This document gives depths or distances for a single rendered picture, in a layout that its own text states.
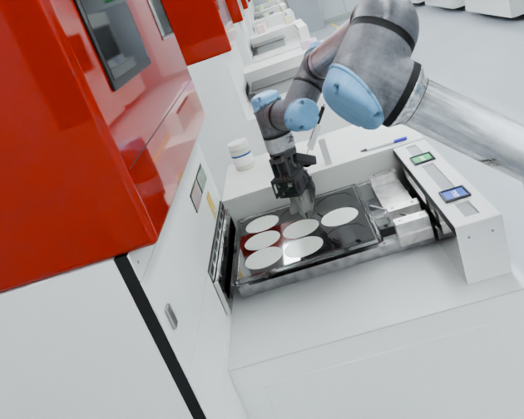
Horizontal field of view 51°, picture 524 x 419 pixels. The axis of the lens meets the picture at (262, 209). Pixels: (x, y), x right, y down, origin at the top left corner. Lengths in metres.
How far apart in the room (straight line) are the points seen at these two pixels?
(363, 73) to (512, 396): 0.79
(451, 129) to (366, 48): 0.19
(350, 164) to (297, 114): 0.43
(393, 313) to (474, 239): 0.22
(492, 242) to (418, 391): 0.36
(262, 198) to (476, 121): 0.85
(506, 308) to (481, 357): 0.12
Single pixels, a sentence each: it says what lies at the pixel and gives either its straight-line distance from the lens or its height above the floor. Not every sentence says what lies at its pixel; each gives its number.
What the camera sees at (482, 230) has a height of 0.94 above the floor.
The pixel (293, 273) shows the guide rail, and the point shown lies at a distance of 1.38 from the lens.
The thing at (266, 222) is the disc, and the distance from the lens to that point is 1.58.
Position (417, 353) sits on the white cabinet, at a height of 0.74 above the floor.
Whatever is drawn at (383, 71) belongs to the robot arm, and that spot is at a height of 1.33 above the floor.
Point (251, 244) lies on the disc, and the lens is 1.48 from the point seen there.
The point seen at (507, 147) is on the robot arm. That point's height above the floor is 1.15.
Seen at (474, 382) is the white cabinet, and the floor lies 0.62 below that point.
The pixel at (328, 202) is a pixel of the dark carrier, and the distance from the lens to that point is 1.57.
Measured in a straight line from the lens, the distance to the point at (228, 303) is 1.31.
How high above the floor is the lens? 1.52
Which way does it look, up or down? 22 degrees down
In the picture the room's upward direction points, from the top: 20 degrees counter-clockwise
